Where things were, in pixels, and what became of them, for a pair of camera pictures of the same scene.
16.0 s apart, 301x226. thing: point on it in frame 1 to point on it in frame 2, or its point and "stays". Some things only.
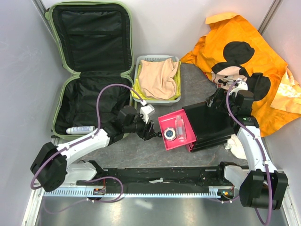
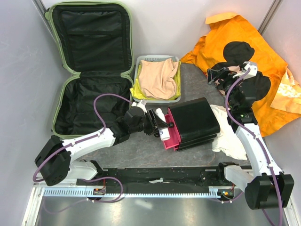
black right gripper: x=221 y=94 to x=224 y=73
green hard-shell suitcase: x=96 y=43 stays
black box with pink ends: x=212 y=126 to x=194 y=122
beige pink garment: x=157 y=78 stays
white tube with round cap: x=80 y=130 to x=164 y=133
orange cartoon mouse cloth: x=232 y=48 stays
